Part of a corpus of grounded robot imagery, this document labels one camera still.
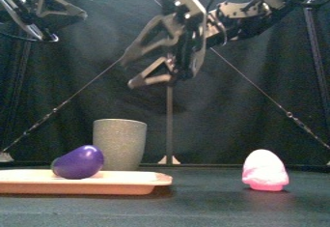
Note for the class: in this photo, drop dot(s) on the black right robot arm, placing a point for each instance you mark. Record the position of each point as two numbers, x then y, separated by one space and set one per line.
253 13

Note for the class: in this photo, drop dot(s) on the pink rectangular plate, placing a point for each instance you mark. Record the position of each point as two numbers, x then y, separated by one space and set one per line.
108 183

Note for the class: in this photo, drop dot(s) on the black frame upright post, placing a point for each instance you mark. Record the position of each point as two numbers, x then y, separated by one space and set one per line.
317 60

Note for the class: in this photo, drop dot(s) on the thin metal frame post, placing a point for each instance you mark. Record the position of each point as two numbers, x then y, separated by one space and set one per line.
170 124

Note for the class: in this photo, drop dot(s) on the pink and white toy mushroom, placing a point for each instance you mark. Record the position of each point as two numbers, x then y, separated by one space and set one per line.
264 171

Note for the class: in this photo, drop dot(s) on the grey speckled cup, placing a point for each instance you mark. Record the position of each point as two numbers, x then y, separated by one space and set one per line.
122 140

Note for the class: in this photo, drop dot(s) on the purple toy eggplant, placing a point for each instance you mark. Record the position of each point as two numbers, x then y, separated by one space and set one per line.
80 162

